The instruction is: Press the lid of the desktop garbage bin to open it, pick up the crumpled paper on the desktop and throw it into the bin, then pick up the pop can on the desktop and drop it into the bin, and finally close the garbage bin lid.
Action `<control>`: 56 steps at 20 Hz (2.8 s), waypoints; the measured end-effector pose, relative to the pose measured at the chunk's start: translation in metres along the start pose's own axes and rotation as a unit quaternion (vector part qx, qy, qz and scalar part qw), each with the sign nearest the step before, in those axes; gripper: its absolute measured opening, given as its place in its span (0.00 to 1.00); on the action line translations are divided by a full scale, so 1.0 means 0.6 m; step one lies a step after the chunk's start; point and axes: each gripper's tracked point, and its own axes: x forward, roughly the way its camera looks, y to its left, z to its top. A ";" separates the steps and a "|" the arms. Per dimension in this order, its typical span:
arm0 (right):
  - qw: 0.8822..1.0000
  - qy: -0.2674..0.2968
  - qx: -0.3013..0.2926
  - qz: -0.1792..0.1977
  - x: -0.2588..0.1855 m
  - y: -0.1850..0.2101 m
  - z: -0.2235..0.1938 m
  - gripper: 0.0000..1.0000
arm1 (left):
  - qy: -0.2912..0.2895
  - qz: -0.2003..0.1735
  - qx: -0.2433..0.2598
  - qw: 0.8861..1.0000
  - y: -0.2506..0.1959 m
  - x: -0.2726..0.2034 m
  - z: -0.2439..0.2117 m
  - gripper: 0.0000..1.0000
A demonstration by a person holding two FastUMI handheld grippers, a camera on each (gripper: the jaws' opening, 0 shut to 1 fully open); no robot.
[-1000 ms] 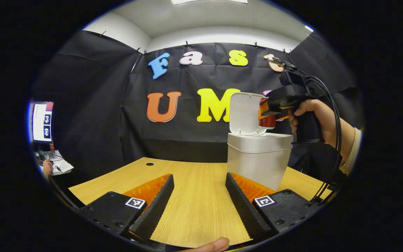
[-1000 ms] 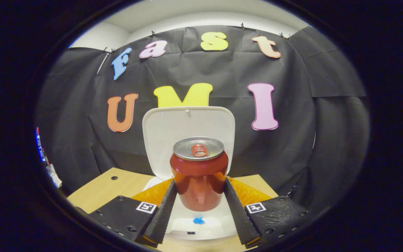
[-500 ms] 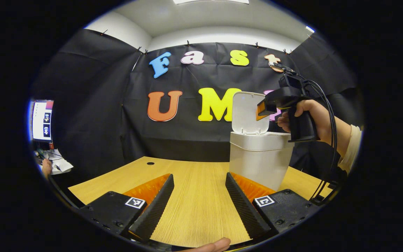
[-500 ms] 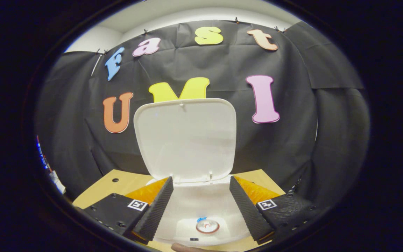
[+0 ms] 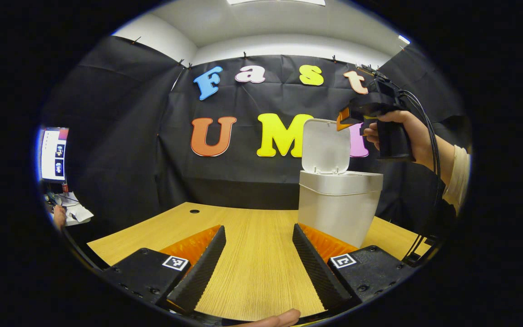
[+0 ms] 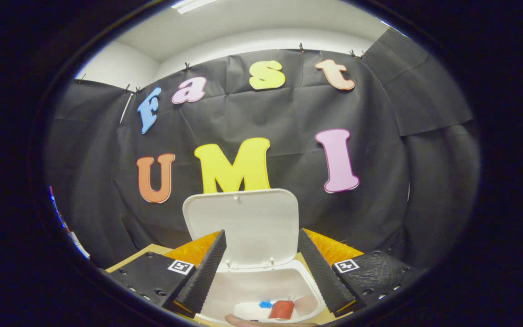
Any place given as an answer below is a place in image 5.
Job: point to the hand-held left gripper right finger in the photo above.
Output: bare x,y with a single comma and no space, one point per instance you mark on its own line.
318,272

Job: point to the white desktop garbage bin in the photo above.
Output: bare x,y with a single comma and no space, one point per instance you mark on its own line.
336,204

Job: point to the wooden desktop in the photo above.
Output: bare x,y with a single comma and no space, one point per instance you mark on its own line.
257,254

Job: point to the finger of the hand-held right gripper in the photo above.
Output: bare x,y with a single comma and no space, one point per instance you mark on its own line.
344,121

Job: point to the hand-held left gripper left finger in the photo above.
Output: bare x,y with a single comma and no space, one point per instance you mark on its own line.
200,272

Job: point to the white papers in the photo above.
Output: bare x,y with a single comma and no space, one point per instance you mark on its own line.
77,212

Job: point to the computer monitor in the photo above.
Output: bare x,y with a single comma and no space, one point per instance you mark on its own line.
53,154

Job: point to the black backdrop cloth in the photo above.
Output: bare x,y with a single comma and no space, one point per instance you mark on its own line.
120,136

